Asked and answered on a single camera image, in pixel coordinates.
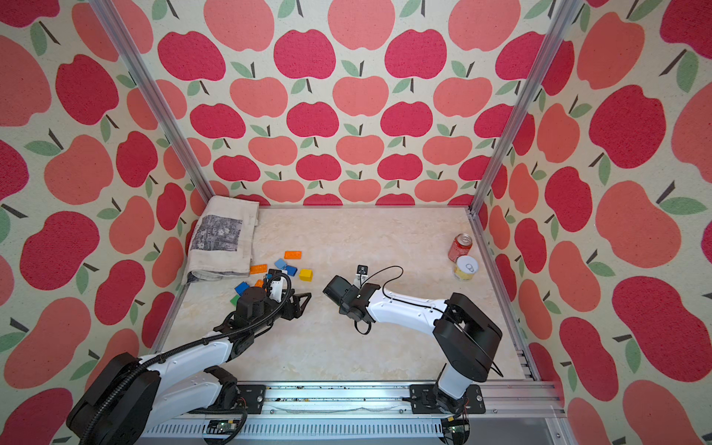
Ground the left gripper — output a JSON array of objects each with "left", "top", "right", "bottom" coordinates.
[{"left": 250, "top": 286, "right": 313, "bottom": 334}]

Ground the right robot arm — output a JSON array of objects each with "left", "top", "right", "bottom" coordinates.
[{"left": 324, "top": 276, "right": 502, "bottom": 415}]

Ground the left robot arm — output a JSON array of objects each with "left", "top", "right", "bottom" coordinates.
[{"left": 66, "top": 286, "right": 312, "bottom": 444}]

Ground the yellow lego brick far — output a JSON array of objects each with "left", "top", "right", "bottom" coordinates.
[{"left": 299, "top": 269, "right": 313, "bottom": 282}]

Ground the orange lego brick far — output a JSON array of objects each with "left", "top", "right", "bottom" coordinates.
[{"left": 284, "top": 250, "right": 302, "bottom": 260}]

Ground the dark blue lego brick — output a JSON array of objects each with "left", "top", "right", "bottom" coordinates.
[{"left": 235, "top": 282, "right": 250, "bottom": 296}]

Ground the folded beige towel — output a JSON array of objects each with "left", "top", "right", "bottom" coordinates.
[{"left": 182, "top": 196, "right": 260, "bottom": 285}]

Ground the yellow tin can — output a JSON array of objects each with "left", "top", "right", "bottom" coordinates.
[{"left": 454, "top": 255, "right": 479, "bottom": 281}]

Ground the red soda can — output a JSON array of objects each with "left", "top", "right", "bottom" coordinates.
[{"left": 448, "top": 233, "right": 473, "bottom": 263}]

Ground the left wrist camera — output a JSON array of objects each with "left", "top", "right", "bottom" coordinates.
[{"left": 265, "top": 269, "right": 287, "bottom": 303}]

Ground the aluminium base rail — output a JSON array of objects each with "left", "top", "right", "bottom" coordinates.
[{"left": 139, "top": 380, "right": 575, "bottom": 444}]

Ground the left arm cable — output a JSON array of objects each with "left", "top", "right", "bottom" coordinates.
[{"left": 77, "top": 271, "right": 293, "bottom": 445}]

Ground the left frame post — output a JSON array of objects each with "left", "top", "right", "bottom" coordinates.
[{"left": 89, "top": 0, "right": 214, "bottom": 203}]

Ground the frame post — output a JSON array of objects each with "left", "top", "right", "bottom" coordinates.
[
  {"left": 467, "top": 0, "right": 584, "bottom": 221},
  {"left": 89, "top": 0, "right": 214, "bottom": 203}
]

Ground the right frame post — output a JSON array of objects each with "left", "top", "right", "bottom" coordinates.
[{"left": 467, "top": 0, "right": 584, "bottom": 221}]

